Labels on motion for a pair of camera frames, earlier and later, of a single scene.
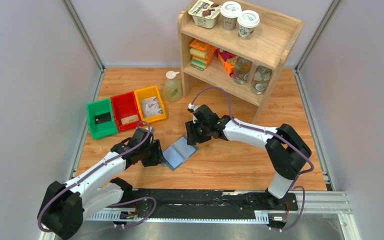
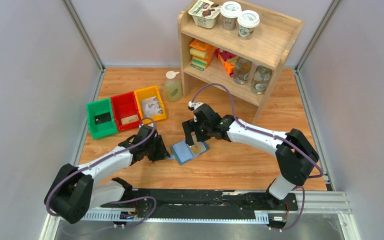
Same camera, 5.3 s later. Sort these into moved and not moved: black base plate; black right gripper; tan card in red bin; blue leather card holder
Moved: blue leather card holder
Not moved: black right gripper; tan card in red bin; black base plate
